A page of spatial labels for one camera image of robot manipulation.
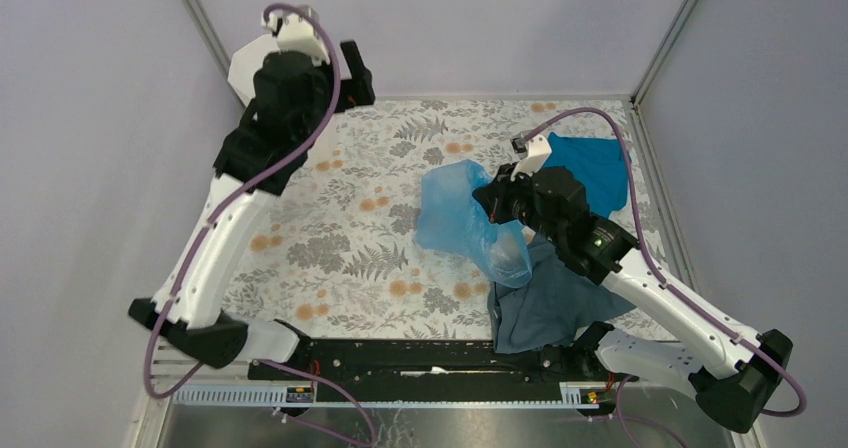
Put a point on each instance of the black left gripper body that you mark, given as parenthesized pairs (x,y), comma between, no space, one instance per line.
(317,115)

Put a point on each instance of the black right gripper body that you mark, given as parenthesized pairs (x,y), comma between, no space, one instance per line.
(524,205)

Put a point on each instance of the blue plastic trash bag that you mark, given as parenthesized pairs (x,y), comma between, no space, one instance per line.
(452,221)

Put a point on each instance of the white paper trash bin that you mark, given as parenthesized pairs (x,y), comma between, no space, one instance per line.
(245,62)

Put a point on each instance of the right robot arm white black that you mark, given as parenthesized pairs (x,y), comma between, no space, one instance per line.
(728,368)

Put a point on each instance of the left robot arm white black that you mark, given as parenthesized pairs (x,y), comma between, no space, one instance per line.
(197,324)

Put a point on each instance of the teal folded cloth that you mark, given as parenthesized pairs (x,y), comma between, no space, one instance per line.
(596,163)

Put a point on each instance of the grey-blue crumpled cloth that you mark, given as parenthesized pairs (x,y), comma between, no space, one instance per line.
(551,308)

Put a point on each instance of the floral patterned table mat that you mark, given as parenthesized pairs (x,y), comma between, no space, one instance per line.
(336,256)

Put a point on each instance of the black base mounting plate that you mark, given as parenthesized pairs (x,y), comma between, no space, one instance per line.
(440,371)

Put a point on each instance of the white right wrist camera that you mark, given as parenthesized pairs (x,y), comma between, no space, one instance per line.
(534,153)

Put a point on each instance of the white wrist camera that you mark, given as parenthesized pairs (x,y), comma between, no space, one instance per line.
(534,153)
(293,33)

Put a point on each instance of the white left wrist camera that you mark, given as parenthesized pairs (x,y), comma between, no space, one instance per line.
(293,33)

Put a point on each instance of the aluminium frame rails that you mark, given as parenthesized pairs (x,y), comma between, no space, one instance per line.
(209,35)

